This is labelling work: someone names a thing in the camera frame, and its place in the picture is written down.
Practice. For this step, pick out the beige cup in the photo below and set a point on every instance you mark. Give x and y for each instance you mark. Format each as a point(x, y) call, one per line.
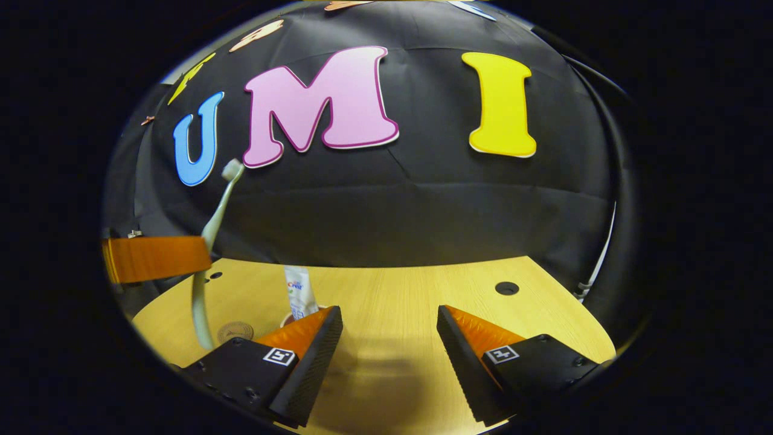
point(283, 319)

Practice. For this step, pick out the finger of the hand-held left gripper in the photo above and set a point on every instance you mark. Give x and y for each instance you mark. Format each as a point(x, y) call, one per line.
point(157, 258)

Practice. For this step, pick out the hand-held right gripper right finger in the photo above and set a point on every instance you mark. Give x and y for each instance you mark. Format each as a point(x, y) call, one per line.
point(459, 356)

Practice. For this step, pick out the white toothpaste tube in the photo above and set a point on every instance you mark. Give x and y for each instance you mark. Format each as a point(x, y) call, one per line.
point(299, 290)

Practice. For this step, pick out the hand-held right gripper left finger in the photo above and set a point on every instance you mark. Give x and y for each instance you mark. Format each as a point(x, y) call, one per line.
point(314, 356)

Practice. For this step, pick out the black backdrop cloth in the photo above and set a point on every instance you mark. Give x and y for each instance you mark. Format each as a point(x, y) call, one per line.
point(423, 211)

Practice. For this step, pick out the pale green toothbrush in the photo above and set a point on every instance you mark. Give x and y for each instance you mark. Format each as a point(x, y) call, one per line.
point(199, 302)

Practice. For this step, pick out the wooden desktop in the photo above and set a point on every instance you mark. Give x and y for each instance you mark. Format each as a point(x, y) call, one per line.
point(392, 302)

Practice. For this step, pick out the round brown coaster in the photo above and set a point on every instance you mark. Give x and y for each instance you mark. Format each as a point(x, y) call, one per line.
point(232, 331)

